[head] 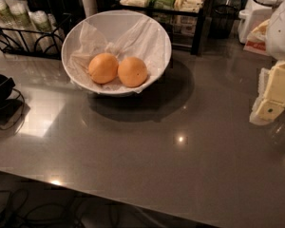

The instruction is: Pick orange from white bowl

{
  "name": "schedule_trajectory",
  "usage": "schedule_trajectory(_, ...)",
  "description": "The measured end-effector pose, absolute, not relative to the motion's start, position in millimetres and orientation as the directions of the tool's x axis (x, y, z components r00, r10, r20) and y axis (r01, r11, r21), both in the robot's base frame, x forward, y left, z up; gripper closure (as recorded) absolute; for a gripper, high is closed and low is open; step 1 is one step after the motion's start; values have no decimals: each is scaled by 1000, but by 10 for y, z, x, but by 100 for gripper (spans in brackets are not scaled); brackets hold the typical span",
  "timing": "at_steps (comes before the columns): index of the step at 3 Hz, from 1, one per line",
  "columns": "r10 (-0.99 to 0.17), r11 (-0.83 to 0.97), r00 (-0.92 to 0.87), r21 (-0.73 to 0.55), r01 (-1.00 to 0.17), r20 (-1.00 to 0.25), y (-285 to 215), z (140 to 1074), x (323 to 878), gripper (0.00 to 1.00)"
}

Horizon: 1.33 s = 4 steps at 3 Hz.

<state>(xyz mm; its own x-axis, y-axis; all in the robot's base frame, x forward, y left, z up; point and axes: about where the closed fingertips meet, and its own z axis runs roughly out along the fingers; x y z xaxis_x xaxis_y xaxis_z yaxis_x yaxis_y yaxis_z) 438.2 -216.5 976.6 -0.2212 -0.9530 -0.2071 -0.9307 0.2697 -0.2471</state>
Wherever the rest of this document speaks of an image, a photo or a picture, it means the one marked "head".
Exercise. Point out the cream packet pile right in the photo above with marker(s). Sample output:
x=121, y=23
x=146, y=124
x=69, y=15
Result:
x=188, y=5

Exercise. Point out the white bowl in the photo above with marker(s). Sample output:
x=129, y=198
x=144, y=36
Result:
x=117, y=26

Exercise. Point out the white paper liner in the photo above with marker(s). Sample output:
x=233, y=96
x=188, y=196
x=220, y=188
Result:
x=142, y=41

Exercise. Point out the black mesh basket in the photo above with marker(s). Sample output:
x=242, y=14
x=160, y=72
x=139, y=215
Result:
x=223, y=17

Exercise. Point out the paper cup stack right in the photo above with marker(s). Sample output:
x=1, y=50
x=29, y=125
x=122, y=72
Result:
x=40, y=20

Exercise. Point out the green packet pile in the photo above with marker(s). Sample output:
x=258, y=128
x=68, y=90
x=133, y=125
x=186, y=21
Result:
x=161, y=4

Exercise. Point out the black condiment shelf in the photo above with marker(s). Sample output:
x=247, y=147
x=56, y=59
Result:
x=178, y=23

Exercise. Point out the red white packet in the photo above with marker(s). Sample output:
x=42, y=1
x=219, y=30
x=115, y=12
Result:
x=256, y=39

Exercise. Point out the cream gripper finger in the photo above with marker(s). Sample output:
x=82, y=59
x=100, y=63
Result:
x=261, y=109

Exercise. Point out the orange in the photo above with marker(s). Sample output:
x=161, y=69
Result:
x=132, y=72
x=103, y=68

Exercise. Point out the paper cup stack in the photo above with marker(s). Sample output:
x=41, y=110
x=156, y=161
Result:
x=7, y=24
x=24, y=26
x=40, y=20

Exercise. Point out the paper cup stack middle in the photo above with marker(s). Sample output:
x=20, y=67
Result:
x=24, y=26

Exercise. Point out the white cylinder container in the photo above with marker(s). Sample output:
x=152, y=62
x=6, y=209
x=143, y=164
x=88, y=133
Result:
x=88, y=0

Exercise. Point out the black wire cup rack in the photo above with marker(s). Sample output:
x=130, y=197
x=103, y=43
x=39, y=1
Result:
x=58, y=34

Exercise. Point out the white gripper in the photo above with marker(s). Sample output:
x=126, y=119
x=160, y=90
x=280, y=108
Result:
x=281, y=32

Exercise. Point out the paper cup stack left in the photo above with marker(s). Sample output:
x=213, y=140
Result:
x=7, y=24

